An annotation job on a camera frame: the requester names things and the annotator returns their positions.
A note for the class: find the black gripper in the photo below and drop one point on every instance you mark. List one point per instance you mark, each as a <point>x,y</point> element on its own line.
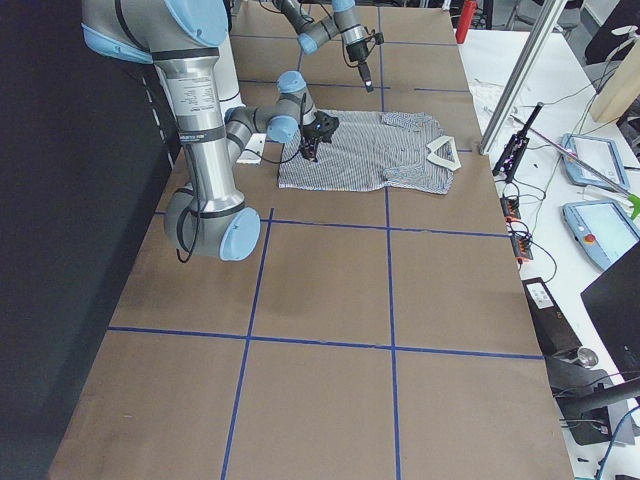
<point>356,53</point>
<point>311,136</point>

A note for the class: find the striped polo shirt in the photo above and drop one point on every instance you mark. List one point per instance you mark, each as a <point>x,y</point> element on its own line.
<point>373,150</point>

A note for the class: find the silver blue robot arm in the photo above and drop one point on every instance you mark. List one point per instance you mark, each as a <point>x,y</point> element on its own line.
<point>187,43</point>
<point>343,21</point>

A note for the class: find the red fire extinguisher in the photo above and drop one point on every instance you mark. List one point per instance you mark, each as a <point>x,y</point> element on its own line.
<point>465,19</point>

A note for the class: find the black clamp tool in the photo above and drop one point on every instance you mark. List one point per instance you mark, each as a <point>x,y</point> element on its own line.
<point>515,148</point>

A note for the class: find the black orange terminal block strip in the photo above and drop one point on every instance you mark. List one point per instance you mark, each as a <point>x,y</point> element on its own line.
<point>520,236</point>

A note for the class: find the upper blue teach pendant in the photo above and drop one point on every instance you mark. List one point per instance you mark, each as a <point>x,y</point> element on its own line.
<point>600,154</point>

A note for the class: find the blue teach pendant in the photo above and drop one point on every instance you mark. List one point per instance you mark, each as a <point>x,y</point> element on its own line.
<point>602,228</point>
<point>600,154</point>

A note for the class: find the wooden board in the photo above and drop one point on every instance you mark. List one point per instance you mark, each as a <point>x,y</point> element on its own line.
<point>621,89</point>

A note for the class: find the lower blue teach pendant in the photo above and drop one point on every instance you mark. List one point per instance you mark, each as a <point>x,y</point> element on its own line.
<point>602,228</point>

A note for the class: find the metal grabber tool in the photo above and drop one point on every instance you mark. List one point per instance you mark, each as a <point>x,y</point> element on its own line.
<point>632,198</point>

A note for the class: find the black flat box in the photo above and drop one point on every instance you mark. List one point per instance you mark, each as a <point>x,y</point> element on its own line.
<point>553,331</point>

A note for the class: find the black monitor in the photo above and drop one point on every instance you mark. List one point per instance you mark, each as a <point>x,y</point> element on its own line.
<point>612,303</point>

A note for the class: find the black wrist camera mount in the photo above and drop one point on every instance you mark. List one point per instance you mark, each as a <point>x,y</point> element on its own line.
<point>376,37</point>
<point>325,126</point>

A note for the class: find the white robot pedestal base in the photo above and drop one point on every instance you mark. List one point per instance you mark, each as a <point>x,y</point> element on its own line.
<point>229,91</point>

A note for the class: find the aluminium frame post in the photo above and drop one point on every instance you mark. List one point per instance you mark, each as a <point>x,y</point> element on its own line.
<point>542,29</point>

